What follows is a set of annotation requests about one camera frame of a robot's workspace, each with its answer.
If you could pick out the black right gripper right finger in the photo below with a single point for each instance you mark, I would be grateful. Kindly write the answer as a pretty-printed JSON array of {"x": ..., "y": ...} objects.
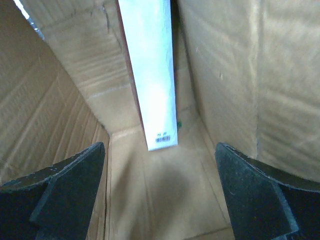
[{"x": 266, "y": 203}]

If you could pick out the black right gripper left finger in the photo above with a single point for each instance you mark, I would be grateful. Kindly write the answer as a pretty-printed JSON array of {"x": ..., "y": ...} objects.
[{"x": 54, "y": 203}]

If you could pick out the brown cardboard express box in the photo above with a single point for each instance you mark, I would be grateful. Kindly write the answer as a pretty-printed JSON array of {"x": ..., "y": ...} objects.
[{"x": 247, "y": 73}]

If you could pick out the white box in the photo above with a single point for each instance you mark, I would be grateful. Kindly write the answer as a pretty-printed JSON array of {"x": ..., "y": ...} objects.
[{"x": 148, "y": 32}]

